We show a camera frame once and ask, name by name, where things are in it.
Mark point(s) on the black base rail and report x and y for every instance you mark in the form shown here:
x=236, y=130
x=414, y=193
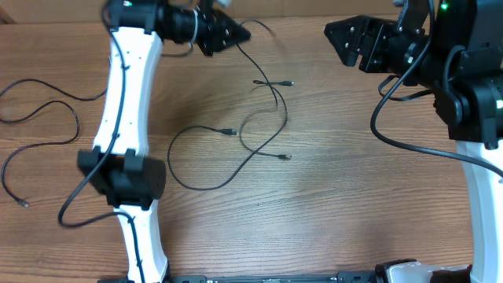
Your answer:
x=271, y=279

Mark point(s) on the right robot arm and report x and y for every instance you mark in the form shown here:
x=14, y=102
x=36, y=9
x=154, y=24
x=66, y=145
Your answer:
x=453, y=49

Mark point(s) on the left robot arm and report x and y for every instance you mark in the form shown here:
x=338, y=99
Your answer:
x=119, y=166

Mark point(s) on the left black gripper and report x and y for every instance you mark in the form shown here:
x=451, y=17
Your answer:
x=216, y=40

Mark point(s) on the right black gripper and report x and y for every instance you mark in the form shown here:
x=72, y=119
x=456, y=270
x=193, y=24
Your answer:
x=372, y=37

